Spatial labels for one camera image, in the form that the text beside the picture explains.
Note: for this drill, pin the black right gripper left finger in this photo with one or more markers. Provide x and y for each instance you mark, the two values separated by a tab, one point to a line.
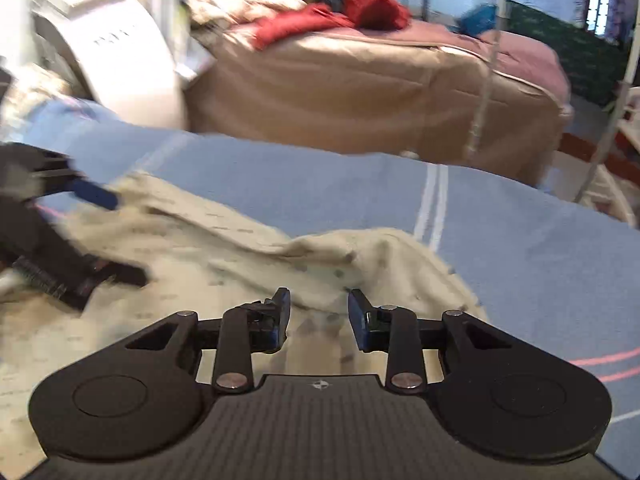
257	327

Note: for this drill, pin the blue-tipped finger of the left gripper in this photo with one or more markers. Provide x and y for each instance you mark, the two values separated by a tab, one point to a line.
90	192

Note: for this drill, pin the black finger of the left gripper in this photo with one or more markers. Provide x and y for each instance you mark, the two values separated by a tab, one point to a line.
100	270

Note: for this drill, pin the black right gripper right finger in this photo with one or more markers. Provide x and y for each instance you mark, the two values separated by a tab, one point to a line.
397	332

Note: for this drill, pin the cream polka dot shirt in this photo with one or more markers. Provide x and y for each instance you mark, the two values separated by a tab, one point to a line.
206	257

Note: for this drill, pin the blue striped bed sheet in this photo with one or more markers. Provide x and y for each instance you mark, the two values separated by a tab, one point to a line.
555	274

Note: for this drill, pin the white medical device machine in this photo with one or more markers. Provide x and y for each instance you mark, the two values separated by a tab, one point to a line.
111	52

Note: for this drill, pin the brown covered massage bed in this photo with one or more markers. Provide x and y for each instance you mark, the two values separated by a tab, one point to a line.
350	97

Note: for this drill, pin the pink bed cover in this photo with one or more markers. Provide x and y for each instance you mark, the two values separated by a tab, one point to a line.
518	56

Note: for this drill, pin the blue box on bed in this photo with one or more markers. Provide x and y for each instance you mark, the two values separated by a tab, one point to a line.
478	20

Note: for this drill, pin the red garment on bed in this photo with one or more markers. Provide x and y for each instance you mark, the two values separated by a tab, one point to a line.
317	17

